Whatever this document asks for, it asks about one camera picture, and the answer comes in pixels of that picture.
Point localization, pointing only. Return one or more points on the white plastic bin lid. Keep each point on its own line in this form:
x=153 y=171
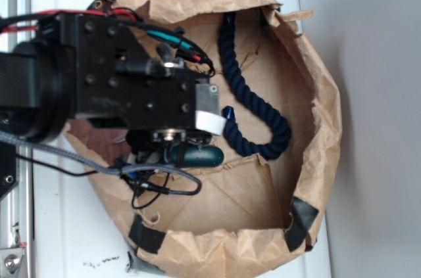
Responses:
x=74 y=237

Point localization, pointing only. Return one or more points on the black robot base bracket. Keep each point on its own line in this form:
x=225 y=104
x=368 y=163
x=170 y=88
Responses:
x=8 y=175

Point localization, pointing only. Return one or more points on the dark green oval capsule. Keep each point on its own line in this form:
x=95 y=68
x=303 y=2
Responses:
x=195 y=157

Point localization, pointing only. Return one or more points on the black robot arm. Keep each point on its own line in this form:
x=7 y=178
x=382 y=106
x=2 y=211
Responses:
x=37 y=84

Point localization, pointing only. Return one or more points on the brown paper bag tray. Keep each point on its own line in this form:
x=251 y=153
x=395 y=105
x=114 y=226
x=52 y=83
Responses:
x=252 y=215

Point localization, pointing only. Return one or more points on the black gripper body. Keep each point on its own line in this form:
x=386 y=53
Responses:
x=117 y=85

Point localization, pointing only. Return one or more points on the aluminium frame rail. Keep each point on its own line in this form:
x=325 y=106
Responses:
x=17 y=208

